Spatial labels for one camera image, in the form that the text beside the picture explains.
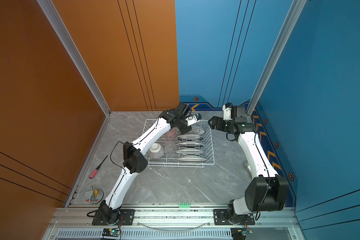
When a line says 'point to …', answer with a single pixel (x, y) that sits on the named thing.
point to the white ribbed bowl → (155, 151)
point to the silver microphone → (247, 166)
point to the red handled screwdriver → (94, 172)
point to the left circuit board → (111, 232)
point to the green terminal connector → (184, 205)
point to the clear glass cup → (170, 148)
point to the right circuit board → (239, 233)
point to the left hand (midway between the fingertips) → (189, 125)
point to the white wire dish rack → (193, 149)
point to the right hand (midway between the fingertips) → (214, 122)
